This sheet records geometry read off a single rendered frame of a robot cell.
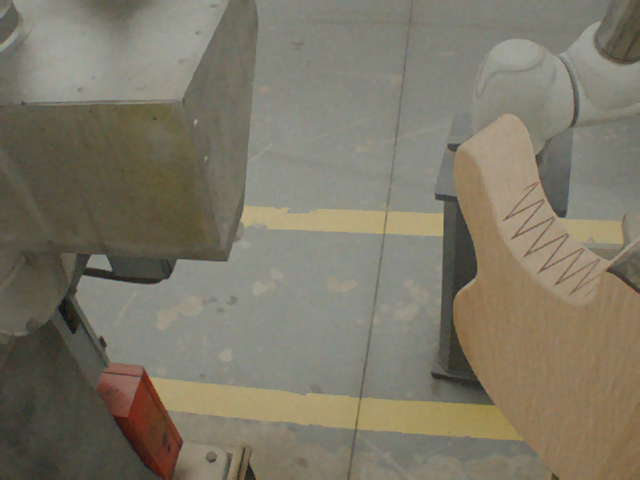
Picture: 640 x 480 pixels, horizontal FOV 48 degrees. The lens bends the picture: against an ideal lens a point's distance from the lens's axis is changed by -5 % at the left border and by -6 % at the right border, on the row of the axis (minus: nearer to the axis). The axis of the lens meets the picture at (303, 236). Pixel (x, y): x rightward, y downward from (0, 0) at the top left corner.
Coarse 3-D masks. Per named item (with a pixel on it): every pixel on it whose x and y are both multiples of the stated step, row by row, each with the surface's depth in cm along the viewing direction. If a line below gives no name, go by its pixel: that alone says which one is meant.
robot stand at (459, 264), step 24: (456, 120) 167; (552, 144) 158; (552, 168) 153; (552, 192) 148; (456, 216) 156; (456, 240) 162; (456, 264) 168; (456, 288) 174; (456, 336) 188; (456, 360) 195; (480, 384) 198
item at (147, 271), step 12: (120, 264) 113; (132, 264) 113; (144, 264) 112; (156, 264) 112; (168, 264) 113; (96, 276) 117; (108, 276) 118; (120, 276) 117; (132, 276) 115; (144, 276) 115; (156, 276) 114; (168, 276) 114
